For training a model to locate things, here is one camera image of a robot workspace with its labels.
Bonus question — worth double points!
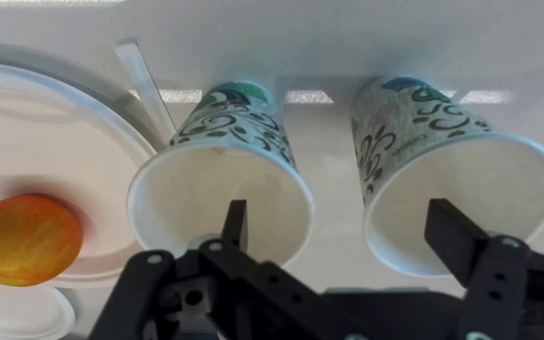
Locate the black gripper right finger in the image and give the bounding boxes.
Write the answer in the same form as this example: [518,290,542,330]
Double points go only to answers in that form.
[425,197,489,286]

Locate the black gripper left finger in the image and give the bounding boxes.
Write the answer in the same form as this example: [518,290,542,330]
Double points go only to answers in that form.
[221,199,248,248]

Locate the patterned paper cup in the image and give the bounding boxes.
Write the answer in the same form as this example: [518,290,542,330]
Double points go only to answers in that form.
[127,80,316,264]
[352,75,544,277]

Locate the white plastic knife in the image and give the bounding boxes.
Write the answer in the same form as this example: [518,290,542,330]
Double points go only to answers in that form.
[115,39,176,145]

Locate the orange fruit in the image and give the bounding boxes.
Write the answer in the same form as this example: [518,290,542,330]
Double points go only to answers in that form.
[0,194,83,286]

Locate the large white paper plate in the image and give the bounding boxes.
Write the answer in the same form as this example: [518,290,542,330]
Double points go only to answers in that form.
[0,63,153,286]

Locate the small white paper plate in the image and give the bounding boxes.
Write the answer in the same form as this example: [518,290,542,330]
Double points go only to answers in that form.
[0,284,76,340]

